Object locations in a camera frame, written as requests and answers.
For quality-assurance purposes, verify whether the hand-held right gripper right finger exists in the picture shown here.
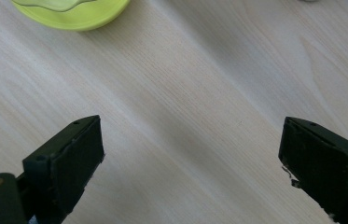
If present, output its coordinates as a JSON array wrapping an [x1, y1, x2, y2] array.
[[278, 116, 348, 224]]

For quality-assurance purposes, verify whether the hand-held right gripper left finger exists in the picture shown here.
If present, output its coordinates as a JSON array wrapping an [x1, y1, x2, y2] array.
[[21, 114, 105, 224]]

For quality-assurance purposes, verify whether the pale green lid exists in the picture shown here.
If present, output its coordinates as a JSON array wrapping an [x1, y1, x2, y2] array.
[[12, 0, 96, 13]]

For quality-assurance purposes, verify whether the lime green plastic plate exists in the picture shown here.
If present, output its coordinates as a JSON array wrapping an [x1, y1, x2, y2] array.
[[10, 0, 132, 32]]

